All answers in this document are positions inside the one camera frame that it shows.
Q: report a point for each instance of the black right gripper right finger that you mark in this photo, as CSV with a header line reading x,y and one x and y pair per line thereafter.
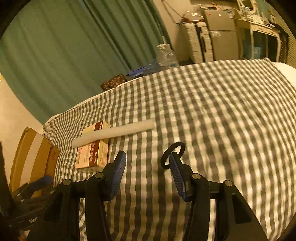
x,y
234,219

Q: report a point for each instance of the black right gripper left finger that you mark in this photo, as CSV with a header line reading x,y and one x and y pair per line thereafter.
x,y
59,220

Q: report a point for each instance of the red beige box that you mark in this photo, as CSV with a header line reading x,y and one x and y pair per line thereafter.
x,y
92,157

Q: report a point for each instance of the white foam stick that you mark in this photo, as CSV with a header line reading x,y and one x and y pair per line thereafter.
x,y
118,131

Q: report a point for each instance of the cardboard box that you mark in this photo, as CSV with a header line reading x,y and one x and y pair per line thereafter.
x,y
35,158

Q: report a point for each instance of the checkered tablecloth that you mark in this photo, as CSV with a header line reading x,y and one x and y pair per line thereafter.
x,y
237,120

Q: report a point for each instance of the brown patterned bag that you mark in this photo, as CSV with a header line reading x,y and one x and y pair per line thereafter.
x,y
113,82

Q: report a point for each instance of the green curtain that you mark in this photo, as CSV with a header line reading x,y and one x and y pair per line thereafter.
x,y
55,54

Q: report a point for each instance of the blue storage bin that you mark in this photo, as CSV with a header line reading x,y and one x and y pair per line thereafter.
x,y
252,54

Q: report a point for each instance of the large clear water bottle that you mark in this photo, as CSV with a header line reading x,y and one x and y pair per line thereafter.
x,y
166,57

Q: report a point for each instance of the white suitcase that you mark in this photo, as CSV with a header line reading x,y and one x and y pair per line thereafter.
x,y
198,42

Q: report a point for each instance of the white dressing table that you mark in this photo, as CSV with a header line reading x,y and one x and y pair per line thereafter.
x,y
259,35

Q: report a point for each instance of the grey mini fridge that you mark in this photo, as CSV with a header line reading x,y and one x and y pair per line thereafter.
x,y
222,30

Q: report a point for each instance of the oval vanity mirror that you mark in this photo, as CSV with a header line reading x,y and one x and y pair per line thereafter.
x,y
248,7

